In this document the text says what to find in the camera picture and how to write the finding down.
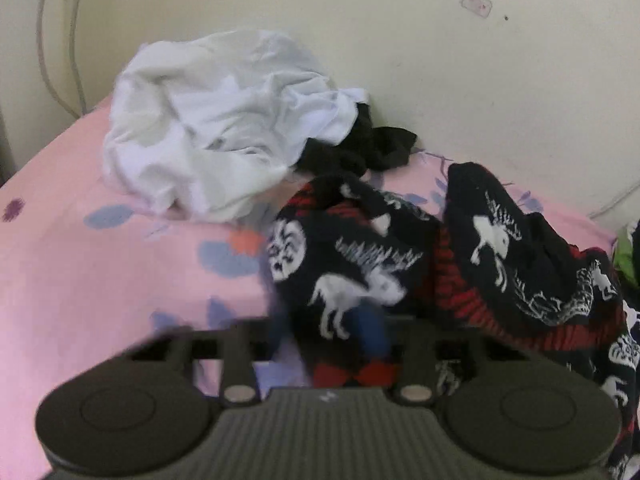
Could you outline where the thin dark wall cable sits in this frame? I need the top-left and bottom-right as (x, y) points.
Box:
(34, 0), (81, 113)

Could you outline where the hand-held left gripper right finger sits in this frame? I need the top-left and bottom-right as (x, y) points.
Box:
(356, 304), (507, 409)

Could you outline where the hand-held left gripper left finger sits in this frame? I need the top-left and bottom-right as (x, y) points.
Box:
(131, 317), (282, 409)

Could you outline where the black deer print garment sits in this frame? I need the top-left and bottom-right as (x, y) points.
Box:
(265, 161), (640, 480)

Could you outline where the pale wall sticker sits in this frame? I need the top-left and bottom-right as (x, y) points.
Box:
(459, 0), (494, 19)

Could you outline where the plain black garment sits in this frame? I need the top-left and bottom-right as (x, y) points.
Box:
(292, 102), (419, 179)

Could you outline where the green cloth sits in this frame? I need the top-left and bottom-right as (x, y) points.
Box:
(612, 222), (640, 312)

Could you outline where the white crumpled garment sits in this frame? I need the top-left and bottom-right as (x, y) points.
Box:
(102, 27), (371, 224)

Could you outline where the grey wall cable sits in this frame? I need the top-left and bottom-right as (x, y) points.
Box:
(70, 0), (89, 116)

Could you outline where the white cable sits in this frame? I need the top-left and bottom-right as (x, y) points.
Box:
(587, 180), (640, 219)

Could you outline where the pink floral bedsheet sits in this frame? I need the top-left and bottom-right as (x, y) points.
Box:
(0, 92), (619, 480)

